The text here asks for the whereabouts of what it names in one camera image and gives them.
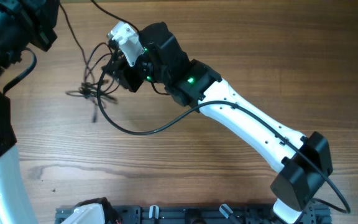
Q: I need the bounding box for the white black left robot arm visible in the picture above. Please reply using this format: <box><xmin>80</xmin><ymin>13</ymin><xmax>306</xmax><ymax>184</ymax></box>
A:
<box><xmin>0</xmin><ymin>0</ymin><xmax>60</xmax><ymax>223</ymax></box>

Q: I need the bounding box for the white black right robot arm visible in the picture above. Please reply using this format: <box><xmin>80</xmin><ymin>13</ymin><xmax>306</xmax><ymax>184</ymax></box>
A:
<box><xmin>104</xmin><ymin>22</ymin><xmax>333</xmax><ymax>223</ymax></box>

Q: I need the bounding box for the black USB cable bundle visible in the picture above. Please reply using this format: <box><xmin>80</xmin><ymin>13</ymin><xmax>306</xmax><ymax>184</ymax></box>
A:
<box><xmin>58</xmin><ymin>0</ymin><xmax>141</xmax><ymax>124</ymax></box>

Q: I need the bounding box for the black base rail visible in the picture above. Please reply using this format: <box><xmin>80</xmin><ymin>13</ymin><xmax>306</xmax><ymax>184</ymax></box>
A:
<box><xmin>54</xmin><ymin>203</ymin><xmax>333</xmax><ymax>224</ymax></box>

